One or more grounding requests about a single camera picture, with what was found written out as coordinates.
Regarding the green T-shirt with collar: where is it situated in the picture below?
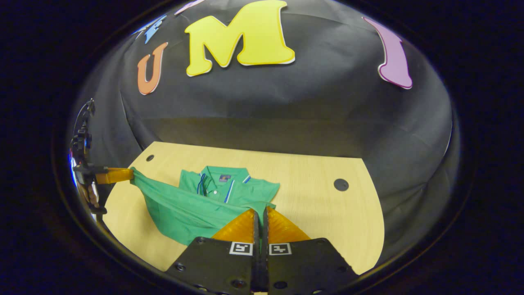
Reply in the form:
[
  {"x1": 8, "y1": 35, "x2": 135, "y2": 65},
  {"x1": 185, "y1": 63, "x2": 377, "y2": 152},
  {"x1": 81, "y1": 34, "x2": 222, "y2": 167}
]
[{"x1": 130, "y1": 166, "x2": 281, "y2": 246}]

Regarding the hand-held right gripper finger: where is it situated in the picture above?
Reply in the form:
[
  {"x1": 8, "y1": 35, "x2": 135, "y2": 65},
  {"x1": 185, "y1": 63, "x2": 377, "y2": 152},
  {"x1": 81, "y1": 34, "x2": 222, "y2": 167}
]
[
  {"x1": 262, "y1": 206, "x2": 359, "y2": 295},
  {"x1": 165, "y1": 208, "x2": 261, "y2": 295}
]

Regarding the black backdrop cloth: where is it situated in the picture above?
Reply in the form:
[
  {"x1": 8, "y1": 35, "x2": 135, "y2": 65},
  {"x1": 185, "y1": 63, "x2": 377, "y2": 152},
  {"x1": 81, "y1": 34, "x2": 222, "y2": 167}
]
[{"x1": 68, "y1": 0, "x2": 461, "y2": 267}]

